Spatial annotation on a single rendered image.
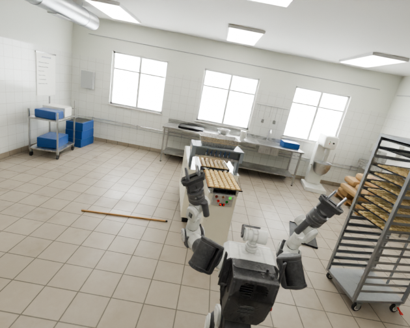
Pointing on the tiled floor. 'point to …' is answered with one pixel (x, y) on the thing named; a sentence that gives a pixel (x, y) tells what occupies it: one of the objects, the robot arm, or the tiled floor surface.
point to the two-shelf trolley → (49, 131)
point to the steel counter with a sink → (268, 143)
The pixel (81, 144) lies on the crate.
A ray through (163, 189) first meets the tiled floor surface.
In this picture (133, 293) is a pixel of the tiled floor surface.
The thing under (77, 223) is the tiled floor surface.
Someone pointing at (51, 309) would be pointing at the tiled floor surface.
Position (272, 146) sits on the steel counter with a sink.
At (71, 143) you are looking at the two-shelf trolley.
